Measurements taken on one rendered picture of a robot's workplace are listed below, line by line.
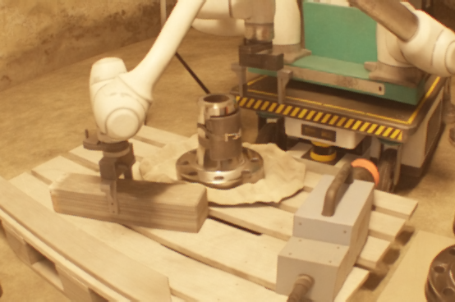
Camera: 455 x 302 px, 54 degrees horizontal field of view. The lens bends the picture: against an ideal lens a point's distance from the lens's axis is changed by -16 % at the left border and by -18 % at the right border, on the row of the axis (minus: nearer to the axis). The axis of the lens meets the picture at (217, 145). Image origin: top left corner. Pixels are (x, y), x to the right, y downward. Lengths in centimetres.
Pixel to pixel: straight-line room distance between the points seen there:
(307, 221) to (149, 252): 41
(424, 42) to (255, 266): 76
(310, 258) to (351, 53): 98
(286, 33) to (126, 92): 82
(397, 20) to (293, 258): 69
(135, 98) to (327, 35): 94
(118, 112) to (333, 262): 53
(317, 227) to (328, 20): 97
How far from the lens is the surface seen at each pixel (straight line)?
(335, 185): 109
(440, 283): 101
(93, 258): 125
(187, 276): 120
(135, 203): 136
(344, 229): 107
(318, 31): 189
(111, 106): 110
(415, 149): 184
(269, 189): 148
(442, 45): 143
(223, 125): 148
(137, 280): 116
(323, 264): 103
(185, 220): 133
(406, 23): 139
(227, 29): 183
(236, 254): 126
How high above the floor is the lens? 87
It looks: 23 degrees down
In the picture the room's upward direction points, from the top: 3 degrees counter-clockwise
